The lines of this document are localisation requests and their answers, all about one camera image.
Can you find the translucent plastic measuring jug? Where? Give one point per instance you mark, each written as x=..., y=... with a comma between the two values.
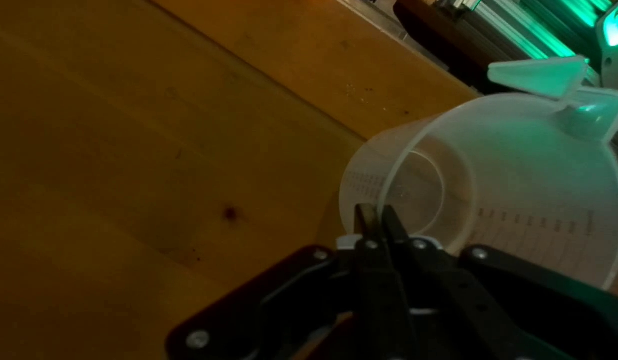
x=535, y=173

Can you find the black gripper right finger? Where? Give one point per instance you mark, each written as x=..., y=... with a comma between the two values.
x=509, y=313

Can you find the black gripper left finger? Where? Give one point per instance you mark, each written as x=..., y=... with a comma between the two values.
x=289, y=306

